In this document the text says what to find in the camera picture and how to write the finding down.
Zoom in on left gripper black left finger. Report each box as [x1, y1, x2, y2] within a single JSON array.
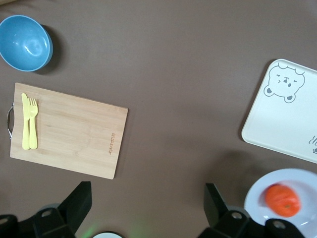
[[0, 180, 93, 238]]

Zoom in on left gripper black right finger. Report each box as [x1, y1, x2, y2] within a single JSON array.
[[197, 182, 306, 238]]

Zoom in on white round plate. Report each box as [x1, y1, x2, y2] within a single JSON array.
[[243, 168, 317, 238]]

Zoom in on orange mandarin fruit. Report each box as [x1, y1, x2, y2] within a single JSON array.
[[265, 184, 302, 218]]

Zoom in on bamboo cutting board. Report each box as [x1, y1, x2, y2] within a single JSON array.
[[6, 82, 129, 180]]

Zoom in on yellow plastic fork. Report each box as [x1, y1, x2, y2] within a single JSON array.
[[27, 98, 40, 150]]

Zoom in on yellow plastic knife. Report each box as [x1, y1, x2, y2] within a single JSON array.
[[21, 93, 31, 151]]

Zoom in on cream bear print tray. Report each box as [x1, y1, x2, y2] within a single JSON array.
[[241, 58, 317, 165]]

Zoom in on brown table mat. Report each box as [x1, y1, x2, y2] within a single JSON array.
[[0, 0, 317, 238]]

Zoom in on blue bowl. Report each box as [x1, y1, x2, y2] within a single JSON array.
[[0, 14, 54, 73]]

